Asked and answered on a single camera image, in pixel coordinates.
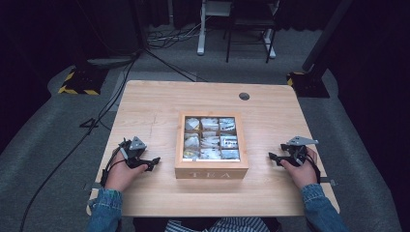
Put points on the person's striped clothing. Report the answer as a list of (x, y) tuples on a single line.
[(219, 225)]

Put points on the person's left hand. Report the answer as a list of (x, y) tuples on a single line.
[(122, 175)]

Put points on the pile of tea bags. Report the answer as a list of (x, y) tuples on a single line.
[(211, 138)]

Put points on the yellow black striped base plate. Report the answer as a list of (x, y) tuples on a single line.
[(82, 82), (307, 85)]

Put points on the person's right hand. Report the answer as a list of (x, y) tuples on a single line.
[(301, 174)]

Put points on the black tripod leg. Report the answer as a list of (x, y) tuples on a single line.
[(170, 66)]

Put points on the white desk leg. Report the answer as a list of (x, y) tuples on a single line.
[(270, 43), (202, 32)]

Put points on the wooden tea box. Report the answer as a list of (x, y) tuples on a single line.
[(211, 167)]

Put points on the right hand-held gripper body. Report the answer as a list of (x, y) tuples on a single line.
[(298, 148)]

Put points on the slanted black metal post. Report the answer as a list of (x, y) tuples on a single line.
[(325, 35)]

